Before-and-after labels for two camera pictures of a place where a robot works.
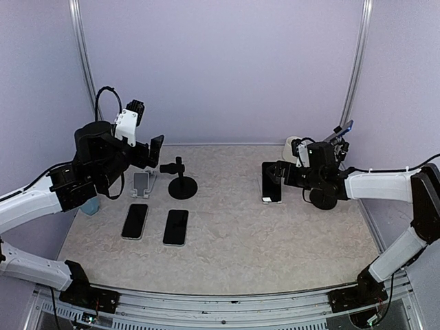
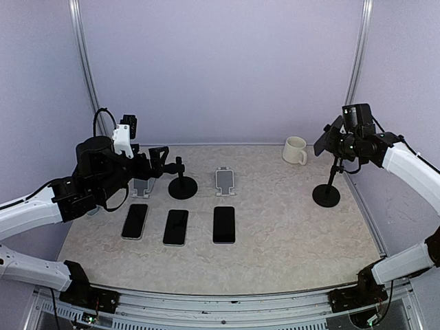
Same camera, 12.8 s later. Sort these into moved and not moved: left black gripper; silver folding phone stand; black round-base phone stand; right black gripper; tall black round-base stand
Moved: left black gripper; right black gripper
Not moved: silver folding phone stand; tall black round-base stand; black round-base phone stand
